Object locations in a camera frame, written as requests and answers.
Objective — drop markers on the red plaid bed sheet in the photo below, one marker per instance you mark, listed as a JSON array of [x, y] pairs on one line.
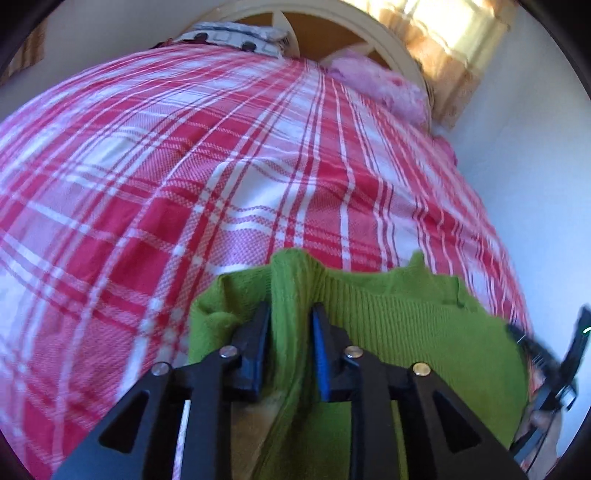
[[184, 184]]

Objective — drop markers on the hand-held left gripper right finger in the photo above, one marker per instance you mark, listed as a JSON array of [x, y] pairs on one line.
[[321, 350]]

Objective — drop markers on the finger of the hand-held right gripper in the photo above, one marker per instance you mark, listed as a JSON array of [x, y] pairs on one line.
[[531, 344]]

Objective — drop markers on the yellow orange patterned curtain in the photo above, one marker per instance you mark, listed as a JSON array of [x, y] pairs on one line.
[[27, 50], [443, 50]]

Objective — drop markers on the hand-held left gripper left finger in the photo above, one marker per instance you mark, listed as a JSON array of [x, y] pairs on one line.
[[251, 346]]

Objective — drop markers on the white black patterned pillow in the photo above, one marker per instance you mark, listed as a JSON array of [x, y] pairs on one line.
[[235, 39]]

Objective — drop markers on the cream wooden headboard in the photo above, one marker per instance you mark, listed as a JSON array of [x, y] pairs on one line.
[[341, 32]]

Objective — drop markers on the green orange striped knit sweater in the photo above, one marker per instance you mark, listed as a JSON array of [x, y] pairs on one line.
[[406, 332]]

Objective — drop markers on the pink pillow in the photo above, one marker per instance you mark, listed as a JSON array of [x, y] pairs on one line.
[[383, 85]]

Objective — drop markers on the pink under sheet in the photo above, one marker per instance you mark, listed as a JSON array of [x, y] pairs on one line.
[[445, 150]]

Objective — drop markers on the dark cloth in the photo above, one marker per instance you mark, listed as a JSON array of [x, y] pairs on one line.
[[161, 43]]

